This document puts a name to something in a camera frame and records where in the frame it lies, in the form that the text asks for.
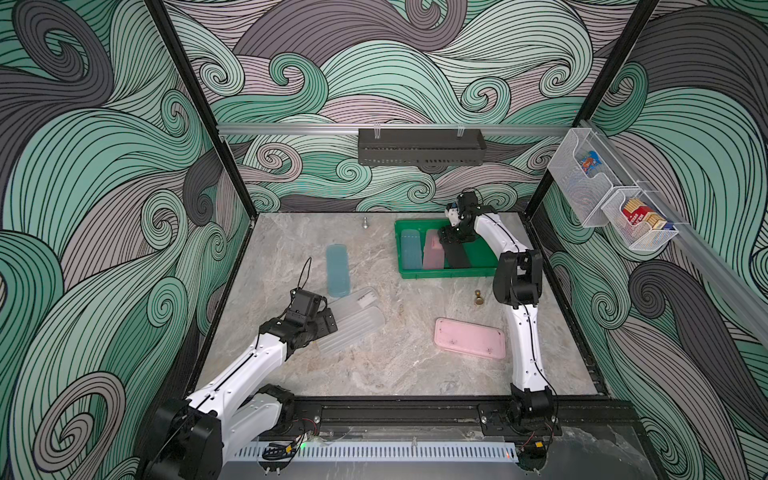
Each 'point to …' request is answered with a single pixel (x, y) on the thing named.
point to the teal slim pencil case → (338, 270)
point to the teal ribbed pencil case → (411, 249)
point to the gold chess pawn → (479, 299)
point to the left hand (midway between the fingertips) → (320, 321)
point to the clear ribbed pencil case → (353, 329)
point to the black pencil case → (455, 256)
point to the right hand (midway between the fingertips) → (456, 238)
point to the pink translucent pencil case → (434, 255)
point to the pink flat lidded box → (469, 338)
